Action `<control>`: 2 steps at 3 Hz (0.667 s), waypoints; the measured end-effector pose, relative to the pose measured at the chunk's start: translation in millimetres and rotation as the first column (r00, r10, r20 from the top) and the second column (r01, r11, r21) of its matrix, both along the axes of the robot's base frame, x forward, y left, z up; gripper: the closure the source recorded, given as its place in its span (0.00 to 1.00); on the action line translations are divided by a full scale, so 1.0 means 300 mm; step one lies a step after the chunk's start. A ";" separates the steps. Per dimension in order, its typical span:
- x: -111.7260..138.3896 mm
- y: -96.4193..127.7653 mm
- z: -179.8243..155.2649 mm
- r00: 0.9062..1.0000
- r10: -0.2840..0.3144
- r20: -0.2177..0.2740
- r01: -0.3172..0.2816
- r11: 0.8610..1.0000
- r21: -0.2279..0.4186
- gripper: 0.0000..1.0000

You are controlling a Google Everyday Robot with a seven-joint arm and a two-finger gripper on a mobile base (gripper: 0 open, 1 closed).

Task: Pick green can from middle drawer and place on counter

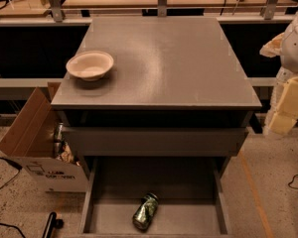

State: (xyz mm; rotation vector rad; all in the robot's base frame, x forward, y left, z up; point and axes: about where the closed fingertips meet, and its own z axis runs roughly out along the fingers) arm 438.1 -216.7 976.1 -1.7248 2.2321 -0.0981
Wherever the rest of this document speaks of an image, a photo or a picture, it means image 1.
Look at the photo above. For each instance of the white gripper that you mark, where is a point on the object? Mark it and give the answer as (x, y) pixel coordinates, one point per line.
(296, 52)

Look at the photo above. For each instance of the green crushed soda can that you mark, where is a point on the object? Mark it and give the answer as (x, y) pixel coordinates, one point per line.
(144, 214)

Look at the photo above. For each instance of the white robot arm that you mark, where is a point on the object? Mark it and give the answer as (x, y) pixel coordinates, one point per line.
(289, 48)

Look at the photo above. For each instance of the grey drawer cabinet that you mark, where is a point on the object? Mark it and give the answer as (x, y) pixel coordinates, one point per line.
(176, 89)

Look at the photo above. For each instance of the open grey middle drawer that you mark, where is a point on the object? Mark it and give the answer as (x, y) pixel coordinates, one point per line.
(138, 197)

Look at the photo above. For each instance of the white paper bowl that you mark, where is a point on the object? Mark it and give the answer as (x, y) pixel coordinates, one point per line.
(90, 66)

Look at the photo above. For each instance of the cardboard box with trash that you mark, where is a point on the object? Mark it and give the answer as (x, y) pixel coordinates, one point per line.
(30, 142)

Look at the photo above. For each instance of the metal railing frame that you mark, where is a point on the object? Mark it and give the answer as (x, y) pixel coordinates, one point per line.
(20, 14)

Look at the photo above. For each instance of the black handle object on floor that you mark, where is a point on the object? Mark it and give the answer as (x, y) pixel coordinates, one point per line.
(53, 223)

